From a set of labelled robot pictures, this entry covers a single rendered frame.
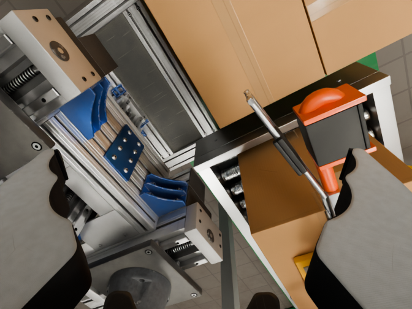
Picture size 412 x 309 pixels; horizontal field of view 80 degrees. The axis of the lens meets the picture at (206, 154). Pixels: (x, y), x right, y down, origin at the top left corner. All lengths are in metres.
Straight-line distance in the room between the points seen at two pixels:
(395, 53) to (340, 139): 1.36
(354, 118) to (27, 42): 0.46
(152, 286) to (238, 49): 0.70
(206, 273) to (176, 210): 1.92
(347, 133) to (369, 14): 0.64
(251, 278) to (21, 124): 2.42
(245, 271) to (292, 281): 1.71
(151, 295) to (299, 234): 0.38
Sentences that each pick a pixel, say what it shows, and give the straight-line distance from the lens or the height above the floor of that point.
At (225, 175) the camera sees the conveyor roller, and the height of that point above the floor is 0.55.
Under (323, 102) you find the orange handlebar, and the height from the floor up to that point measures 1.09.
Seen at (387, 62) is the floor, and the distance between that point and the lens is 1.69.
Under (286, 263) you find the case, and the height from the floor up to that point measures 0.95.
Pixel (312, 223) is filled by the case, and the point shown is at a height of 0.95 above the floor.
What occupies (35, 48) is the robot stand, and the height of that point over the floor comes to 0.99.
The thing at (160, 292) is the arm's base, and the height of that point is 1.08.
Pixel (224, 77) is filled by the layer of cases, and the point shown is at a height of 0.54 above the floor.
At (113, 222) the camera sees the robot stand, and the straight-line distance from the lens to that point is 0.69.
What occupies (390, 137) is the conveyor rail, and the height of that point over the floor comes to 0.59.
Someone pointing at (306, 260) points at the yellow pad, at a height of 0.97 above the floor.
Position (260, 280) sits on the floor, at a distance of 2.69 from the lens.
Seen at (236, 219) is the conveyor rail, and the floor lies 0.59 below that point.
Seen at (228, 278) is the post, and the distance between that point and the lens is 1.29.
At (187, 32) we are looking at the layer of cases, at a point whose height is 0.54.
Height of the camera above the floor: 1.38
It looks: 58 degrees down
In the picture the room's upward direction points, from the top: 178 degrees counter-clockwise
